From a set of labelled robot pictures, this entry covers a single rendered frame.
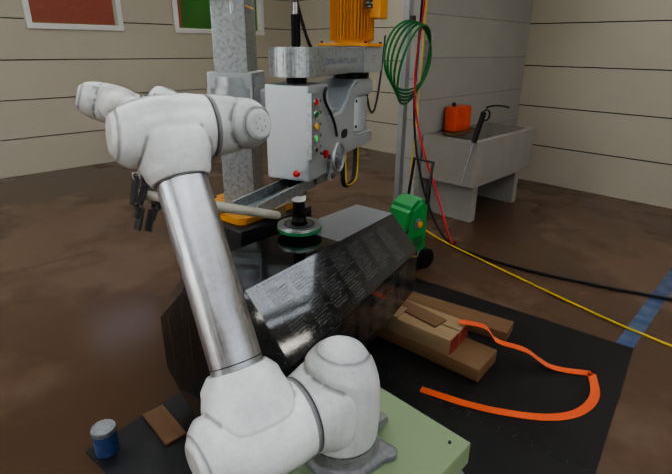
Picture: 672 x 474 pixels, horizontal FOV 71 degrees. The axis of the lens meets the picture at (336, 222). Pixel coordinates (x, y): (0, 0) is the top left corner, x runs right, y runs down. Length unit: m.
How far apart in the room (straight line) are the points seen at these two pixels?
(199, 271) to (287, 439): 0.33
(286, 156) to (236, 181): 0.79
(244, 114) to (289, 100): 1.12
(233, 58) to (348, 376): 2.13
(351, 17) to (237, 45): 0.63
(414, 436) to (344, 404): 0.29
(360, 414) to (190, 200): 0.52
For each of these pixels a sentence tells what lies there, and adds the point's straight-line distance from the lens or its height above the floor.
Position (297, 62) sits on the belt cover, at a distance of 2.05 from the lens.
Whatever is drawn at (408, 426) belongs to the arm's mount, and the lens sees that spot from 1.22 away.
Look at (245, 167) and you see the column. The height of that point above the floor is 1.02.
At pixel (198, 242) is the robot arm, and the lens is 0.90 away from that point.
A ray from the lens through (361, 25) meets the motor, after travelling 2.67.
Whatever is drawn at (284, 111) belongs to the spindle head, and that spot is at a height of 1.43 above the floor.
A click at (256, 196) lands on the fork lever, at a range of 2.04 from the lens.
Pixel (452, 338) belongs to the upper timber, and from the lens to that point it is 2.75.
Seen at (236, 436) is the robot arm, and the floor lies 1.08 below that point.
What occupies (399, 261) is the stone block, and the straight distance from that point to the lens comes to 2.48.
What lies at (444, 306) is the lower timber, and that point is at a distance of 3.26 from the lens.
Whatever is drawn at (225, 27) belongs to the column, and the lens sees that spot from 2.78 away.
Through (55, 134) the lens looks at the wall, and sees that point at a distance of 7.79.
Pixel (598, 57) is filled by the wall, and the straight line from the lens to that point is 6.62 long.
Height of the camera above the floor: 1.69
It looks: 20 degrees down
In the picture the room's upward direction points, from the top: 1 degrees clockwise
